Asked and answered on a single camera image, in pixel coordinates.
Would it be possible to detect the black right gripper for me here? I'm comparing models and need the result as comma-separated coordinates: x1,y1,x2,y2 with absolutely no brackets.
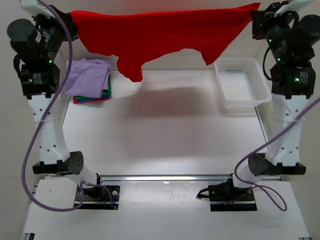
251,2,297,63

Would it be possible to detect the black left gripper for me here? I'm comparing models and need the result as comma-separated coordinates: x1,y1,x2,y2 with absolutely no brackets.
33,0,81,52

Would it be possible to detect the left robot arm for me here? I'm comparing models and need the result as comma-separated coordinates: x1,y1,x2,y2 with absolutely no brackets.
6,0,105,199

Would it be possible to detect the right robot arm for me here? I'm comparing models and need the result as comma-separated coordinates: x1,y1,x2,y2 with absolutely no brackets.
224,0,320,200

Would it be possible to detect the lilac folded t-shirt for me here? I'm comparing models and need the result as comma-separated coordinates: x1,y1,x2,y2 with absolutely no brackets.
64,58,112,98

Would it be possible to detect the white plastic basket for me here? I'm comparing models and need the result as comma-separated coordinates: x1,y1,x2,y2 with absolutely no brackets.
214,57,272,112

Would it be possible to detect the blue folded t-shirt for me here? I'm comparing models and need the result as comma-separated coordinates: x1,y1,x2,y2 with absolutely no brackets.
78,98,101,103

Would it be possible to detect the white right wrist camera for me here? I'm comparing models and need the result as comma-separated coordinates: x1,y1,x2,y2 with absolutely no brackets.
273,0,313,17

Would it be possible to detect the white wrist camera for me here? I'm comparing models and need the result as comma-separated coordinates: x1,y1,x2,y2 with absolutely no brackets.
20,0,55,18
273,0,313,17

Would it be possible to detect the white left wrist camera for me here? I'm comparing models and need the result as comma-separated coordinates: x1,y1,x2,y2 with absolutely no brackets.
20,0,55,18

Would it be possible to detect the aluminium table rail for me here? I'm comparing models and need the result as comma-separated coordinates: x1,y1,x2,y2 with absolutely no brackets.
100,174,229,182

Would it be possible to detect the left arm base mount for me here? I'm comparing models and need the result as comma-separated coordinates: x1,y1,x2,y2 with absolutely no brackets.
79,180,121,211

